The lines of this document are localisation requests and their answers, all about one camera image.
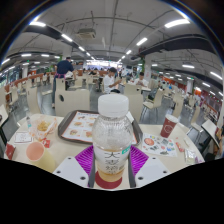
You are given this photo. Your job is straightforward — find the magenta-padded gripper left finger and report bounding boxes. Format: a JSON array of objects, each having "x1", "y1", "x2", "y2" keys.
[{"x1": 53, "y1": 144, "x2": 96, "y2": 189}]

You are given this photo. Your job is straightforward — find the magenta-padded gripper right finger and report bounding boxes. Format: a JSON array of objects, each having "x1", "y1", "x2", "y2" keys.
[{"x1": 128, "y1": 145, "x2": 172, "y2": 189}]

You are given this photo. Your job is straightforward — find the clear white-capped tea bottle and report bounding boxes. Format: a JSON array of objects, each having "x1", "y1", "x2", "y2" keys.
[{"x1": 91, "y1": 94, "x2": 134, "y2": 184}]

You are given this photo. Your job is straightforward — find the colourful printed leaflet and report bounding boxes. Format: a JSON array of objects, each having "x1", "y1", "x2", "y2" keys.
[{"x1": 141, "y1": 132, "x2": 178, "y2": 158}]

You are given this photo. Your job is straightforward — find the yellow cup with pink inside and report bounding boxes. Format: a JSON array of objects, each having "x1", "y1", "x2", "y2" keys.
[{"x1": 25, "y1": 141, "x2": 57, "y2": 174}]

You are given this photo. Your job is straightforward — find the small red wrapper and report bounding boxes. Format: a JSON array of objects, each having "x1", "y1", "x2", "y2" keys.
[{"x1": 41, "y1": 138, "x2": 52, "y2": 149}]

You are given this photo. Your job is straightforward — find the clear plastic sachets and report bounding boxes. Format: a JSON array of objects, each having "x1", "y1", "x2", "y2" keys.
[{"x1": 184, "y1": 148, "x2": 198, "y2": 165}]

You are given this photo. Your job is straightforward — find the dark serving tray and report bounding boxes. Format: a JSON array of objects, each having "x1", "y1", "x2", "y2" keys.
[{"x1": 57, "y1": 110, "x2": 144, "y2": 146}]

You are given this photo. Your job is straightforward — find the printed paper tray liner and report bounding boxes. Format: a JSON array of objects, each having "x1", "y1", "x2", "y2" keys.
[{"x1": 61, "y1": 111, "x2": 138, "y2": 144}]

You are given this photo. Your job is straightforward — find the red paper cup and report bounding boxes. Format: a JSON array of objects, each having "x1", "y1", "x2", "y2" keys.
[{"x1": 160, "y1": 114, "x2": 180, "y2": 139}]

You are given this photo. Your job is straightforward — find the clear food wrapper bag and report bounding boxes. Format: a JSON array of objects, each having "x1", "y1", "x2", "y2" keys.
[{"x1": 28, "y1": 116, "x2": 58, "y2": 141}]

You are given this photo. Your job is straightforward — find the white crumpled napkin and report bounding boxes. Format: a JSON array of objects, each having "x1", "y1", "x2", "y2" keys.
[{"x1": 125, "y1": 111, "x2": 135, "y2": 124}]

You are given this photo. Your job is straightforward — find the white paper card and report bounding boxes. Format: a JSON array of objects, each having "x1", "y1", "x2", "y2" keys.
[{"x1": 14, "y1": 131, "x2": 33, "y2": 144}]

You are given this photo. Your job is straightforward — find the dark red packet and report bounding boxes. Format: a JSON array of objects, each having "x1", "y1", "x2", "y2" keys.
[{"x1": 4, "y1": 143, "x2": 17, "y2": 161}]

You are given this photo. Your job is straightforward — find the group of beige chairs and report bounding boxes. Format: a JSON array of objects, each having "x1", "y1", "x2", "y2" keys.
[{"x1": 0, "y1": 74, "x2": 208, "y2": 134}]

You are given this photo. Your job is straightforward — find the neighbouring white dining table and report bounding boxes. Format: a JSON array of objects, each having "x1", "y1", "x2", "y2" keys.
[{"x1": 200, "y1": 119, "x2": 221, "y2": 141}]

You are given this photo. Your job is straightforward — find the person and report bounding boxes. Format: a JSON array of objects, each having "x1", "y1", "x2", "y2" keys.
[
  {"x1": 213, "y1": 124, "x2": 224, "y2": 159},
  {"x1": 51, "y1": 56, "x2": 76, "y2": 108},
  {"x1": 133, "y1": 71, "x2": 149, "y2": 88},
  {"x1": 102, "y1": 67, "x2": 122, "y2": 95}
]

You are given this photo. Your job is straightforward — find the ceiling air conditioner unit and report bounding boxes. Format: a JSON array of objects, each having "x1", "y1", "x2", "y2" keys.
[{"x1": 75, "y1": 28, "x2": 97, "y2": 40}]

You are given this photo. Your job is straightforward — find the group of ceiling lights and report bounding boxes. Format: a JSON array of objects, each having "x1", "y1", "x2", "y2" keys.
[{"x1": 0, "y1": 18, "x2": 224, "y2": 98}]

